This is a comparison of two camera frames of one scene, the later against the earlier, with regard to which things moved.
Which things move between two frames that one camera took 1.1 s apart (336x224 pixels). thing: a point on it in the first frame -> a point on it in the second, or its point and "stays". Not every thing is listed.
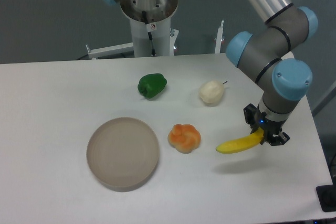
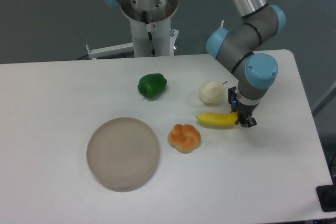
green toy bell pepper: (150, 85) stays
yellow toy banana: (242, 145) -> (229, 118)
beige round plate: (122, 153) stays
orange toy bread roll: (184, 138) stays
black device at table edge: (326, 195) stays
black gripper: (270, 127) -> (244, 112)
